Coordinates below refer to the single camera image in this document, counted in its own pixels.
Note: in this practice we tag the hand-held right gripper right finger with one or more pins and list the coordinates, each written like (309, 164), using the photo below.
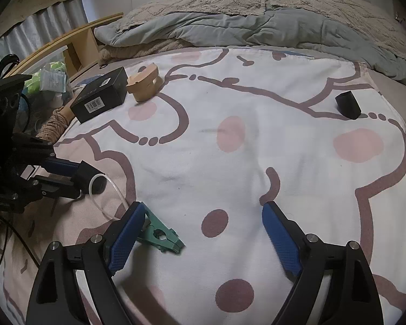
(280, 240)

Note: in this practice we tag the printed cartoon blanket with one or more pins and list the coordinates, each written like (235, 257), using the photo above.
(203, 149)

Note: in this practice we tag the twine spool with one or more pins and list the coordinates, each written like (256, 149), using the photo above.
(54, 125)

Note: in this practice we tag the small black cube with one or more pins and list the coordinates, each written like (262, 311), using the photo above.
(347, 105)

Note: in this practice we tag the clear plastic bin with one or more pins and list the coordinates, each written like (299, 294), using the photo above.
(37, 105)

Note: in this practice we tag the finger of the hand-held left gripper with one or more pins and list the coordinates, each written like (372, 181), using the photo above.
(56, 189)
(62, 168)

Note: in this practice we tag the pale wooden block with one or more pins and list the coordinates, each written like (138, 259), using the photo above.
(147, 92)

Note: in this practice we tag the green clip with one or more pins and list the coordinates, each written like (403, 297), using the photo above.
(159, 235)

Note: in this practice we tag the wooden headboard shelf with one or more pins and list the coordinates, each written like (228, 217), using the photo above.
(84, 44)

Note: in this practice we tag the beige quilted pillow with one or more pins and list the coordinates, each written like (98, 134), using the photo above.
(196, 3)
(341, 10)

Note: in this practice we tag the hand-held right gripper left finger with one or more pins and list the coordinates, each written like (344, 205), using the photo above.
(125, 240)

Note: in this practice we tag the clear plastic tube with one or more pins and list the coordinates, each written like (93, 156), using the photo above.
(123, 202)

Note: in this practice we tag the green dotted packet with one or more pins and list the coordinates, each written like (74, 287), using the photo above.
(33, 79)

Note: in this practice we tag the grey duvet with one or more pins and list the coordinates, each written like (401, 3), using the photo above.
(223, 28)

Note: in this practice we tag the black cardboard box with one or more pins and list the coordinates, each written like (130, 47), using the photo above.
(98, 94)

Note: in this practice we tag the beige fleece blanket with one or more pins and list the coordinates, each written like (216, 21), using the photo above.
(138, 52)

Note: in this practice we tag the grey curtain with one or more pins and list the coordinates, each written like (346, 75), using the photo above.
(54, 20)

